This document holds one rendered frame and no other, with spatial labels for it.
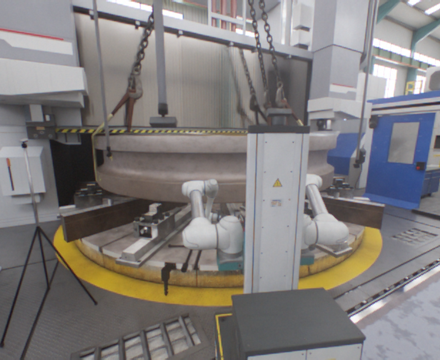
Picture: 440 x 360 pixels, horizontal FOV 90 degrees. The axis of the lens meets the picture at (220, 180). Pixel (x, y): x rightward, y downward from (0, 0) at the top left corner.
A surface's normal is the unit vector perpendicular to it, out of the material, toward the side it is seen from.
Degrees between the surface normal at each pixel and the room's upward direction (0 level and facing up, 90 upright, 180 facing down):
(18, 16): 90
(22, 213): 90
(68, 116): 90
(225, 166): 90
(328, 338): 0
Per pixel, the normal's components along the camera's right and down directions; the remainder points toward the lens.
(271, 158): 0.11, 0.19
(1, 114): 0.46, 0.17
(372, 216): -0.63, 0.15
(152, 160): -0.36, 0.18
